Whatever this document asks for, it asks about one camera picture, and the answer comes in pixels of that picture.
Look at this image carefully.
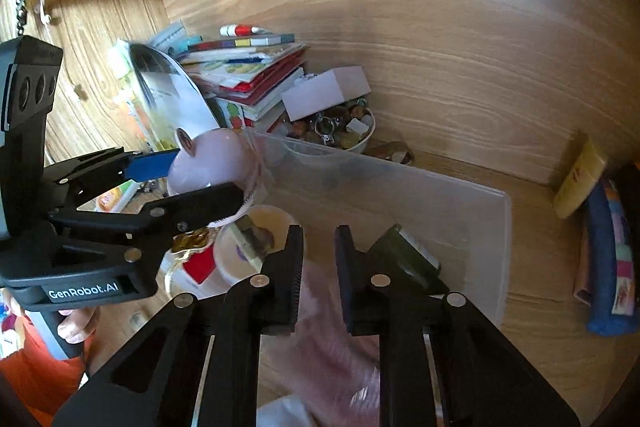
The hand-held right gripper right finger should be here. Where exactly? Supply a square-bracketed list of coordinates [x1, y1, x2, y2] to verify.
[334, 224, 582, 427]

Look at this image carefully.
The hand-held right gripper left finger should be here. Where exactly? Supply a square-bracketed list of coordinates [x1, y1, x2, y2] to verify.
[51, 223, 306, 427]

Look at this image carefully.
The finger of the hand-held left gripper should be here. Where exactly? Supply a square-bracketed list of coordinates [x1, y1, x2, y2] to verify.
[42, 147, 182, 194]
[47, 181, 247, 264]

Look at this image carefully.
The pink round case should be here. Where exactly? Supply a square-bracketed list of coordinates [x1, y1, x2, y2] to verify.
[166, 128, 252, 228]

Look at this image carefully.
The pink cloth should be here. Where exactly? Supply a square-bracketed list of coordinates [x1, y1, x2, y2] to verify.
[257, 257, 389, 427]

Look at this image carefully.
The clear plastic storage box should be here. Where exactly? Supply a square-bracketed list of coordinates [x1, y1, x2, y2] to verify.
[245, 129, 513, 335]

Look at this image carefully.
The person's left forearm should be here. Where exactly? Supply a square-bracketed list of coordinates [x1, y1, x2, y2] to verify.
[0, 319, 93, 419]

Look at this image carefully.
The person's left hand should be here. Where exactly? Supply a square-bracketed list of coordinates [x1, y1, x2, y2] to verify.
[55, 306, 102, 344]

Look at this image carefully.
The white glue bottle orange label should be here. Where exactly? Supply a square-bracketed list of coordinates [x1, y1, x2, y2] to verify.
[95, 182, 142, 214]

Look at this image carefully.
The brown card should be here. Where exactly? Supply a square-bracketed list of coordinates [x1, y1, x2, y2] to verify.
[235, 214, 277, 261]

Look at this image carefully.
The round cream container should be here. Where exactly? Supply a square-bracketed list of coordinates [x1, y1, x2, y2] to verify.
[213, 205, 302, 299]

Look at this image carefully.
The red card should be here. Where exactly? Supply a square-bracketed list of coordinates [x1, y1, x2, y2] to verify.
[182, 252, 217, 286]

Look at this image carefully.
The large white paper sheet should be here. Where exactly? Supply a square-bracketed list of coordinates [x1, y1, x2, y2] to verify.
[129, 42, 222, 134]

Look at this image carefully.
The stack of books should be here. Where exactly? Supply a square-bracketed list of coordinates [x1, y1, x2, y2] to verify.
[180, 34, 309, 134]

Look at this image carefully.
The white printed paper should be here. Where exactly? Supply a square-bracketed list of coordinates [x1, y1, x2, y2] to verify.
[149, 21, 189, 54]

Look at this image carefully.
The brown trinket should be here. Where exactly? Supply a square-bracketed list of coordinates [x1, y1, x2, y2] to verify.
[365, 141, 415, 166]

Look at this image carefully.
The white bowl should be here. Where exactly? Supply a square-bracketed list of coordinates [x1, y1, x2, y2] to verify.
[282, 107, 376, 156]

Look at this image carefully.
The pile of small trinkets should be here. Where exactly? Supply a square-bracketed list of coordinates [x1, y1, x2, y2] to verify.
[290, 99, 374, 148]

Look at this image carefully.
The white tube with red band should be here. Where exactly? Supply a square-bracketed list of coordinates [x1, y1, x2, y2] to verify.
[220, 24, 277, 38]

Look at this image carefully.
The small white box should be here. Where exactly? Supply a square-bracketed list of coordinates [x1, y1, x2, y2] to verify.
[281, 66, 372, 122]

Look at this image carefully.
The blue pencil case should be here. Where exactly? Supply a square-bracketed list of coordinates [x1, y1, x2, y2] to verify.
[582, 179, 640, 338]

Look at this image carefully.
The black chain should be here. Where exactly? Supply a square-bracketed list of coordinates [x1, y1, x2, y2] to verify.
[12, 0, 32, 40]

